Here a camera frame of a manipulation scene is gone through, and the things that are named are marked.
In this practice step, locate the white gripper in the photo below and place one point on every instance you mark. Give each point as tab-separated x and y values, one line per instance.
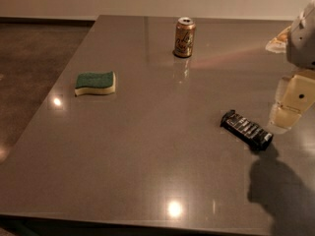
302	41

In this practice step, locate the orange soda can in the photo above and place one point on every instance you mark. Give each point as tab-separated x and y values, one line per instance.
184	37

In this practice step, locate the green and yellow sponge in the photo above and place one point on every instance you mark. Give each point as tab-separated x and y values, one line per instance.
95	83

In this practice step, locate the black rectangular snack package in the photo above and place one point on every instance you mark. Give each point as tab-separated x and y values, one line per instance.
247	131

